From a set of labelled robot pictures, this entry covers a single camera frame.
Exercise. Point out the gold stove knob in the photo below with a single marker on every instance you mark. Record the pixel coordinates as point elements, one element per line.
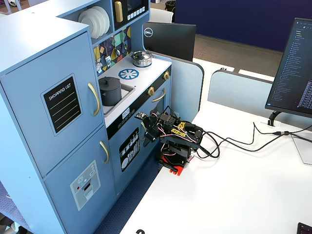
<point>166,75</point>
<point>151,91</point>

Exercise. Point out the silver toy pot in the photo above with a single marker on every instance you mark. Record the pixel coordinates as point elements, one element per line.
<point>142,63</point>

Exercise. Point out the silver slotted toy spatula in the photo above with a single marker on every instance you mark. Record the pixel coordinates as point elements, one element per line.
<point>108,61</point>

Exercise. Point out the light blue toy kitchen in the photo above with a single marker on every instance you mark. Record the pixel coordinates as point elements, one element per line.
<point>36,48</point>

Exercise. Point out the black Dell monitor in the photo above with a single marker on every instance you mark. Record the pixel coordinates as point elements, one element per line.
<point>170,40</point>

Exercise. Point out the silver flat stand base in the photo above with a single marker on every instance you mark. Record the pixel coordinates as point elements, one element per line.
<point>303,151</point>

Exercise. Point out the black keyboard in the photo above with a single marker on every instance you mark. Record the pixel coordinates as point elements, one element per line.
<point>306,229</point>

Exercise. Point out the dark blue office divider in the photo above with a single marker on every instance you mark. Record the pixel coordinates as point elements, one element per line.
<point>243,19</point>

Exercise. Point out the silver toy strainer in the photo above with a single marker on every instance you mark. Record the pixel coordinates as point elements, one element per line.
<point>99,67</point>

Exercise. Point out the black toy microwave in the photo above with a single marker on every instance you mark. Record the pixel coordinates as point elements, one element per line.
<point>136,9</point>

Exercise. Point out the silver glass pot lid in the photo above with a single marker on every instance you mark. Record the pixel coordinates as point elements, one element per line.
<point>141,55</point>

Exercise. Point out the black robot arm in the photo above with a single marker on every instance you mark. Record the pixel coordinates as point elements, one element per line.
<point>180,136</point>

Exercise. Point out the small wrist camera board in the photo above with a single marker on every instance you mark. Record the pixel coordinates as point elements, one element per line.
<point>141,115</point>

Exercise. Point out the white chair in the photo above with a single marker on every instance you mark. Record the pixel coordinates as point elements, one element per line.
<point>161,15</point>

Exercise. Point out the black shopping list sticker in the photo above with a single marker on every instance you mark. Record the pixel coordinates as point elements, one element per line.
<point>62,104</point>

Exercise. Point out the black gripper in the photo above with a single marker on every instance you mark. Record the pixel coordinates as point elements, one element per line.
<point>149,132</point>

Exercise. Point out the silver toy spoon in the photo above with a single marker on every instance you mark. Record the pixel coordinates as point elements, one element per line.
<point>125,46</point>

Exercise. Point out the gray ice dispenser sticker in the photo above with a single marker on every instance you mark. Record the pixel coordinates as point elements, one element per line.
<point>85,185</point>

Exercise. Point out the red robot base plate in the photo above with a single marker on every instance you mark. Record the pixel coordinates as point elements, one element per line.
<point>179,170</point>

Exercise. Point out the monitor with lit screen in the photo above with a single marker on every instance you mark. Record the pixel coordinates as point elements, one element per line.
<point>295,73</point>

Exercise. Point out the gray toy pot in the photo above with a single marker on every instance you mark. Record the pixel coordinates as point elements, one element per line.
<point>111,96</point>

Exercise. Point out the black table clamp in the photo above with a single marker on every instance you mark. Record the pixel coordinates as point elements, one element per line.
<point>168,167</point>

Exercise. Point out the black trash bin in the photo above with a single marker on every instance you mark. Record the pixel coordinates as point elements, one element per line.
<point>170,5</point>

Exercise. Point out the white toy plate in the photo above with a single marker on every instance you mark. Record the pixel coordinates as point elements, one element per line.
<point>107,19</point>
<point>89,25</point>
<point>102,22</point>

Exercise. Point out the gray round pot lid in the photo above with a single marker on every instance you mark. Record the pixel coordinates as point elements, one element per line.
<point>109,84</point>

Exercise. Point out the light blue desk partition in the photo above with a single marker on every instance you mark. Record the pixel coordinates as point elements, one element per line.
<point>187,87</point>
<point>239,90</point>

